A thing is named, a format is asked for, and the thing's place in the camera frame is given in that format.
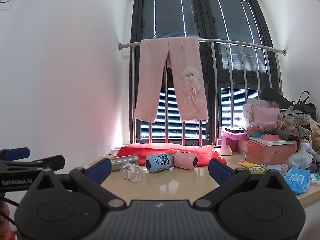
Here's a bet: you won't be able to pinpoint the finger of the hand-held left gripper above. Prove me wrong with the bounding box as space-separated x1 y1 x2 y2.
0 147 31 161
5 155 66 173

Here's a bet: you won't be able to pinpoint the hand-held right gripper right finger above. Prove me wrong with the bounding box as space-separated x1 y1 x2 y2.
194 158 294 209

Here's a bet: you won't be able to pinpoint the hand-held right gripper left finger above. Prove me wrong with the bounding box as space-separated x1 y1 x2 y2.
27 158 126 209

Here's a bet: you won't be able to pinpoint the stainless steel thermos cup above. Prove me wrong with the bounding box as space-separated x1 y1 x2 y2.
109 154 140 172

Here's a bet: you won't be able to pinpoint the small pink shell-shaped dish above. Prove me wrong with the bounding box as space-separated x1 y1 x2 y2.
219 144 234 156

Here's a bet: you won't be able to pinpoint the yellow tube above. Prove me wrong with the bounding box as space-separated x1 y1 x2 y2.
238 160 256 169

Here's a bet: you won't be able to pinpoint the pink drawer box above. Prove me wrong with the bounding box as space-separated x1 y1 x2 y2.
221 130 251 151

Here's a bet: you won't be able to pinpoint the clear plastic bottle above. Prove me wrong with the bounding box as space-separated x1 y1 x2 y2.
121 162 145 183

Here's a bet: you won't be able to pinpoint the pink bottle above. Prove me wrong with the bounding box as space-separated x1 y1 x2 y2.
172 151 199 171

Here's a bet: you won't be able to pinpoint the round green tin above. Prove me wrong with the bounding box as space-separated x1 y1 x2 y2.
250 165 268 174

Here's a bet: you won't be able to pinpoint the flat black box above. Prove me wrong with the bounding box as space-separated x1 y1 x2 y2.
225 127 247 134

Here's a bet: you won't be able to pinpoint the red cloth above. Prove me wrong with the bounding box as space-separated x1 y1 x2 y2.
116 143 227 167

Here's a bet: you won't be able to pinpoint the large pink storage box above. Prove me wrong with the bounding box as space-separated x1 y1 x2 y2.
246 137 298 166

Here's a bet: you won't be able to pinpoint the pale pink jar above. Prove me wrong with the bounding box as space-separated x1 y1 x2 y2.
266 163 289 178

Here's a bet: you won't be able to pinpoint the crumpled clear plastic bag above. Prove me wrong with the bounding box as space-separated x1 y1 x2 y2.
244 121 282 137

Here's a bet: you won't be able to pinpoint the blue printed bottle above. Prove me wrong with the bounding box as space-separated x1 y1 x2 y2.
145 152 174 174

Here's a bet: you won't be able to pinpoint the stack of white boxes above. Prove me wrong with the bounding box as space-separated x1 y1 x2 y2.
242 97 273 128

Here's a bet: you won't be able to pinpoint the pink cushion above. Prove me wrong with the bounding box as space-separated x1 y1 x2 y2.
253 105 281 125

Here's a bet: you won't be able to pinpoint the blue wet wipes pack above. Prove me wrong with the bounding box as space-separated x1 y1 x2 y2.
283 167 312 195

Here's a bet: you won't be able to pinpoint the white plastic bag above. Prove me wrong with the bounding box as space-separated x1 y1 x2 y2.
283 151 313 171

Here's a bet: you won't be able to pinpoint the floral tote bag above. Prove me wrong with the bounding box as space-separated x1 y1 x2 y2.
277 105 320 142

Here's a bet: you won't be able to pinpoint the pink pants with dog print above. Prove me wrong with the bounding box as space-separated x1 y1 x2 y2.
134 37 209 124

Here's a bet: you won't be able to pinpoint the black handbag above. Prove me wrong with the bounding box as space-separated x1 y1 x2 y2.
291 90 317 121

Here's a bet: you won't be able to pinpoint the metal window railing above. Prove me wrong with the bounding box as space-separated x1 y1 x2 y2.
118 38 288 147

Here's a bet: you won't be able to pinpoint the dark framed window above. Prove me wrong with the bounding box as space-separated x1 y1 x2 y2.
129 0 283 147

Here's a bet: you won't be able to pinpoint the black cable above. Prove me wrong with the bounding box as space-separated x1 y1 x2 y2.
0 197 18 231

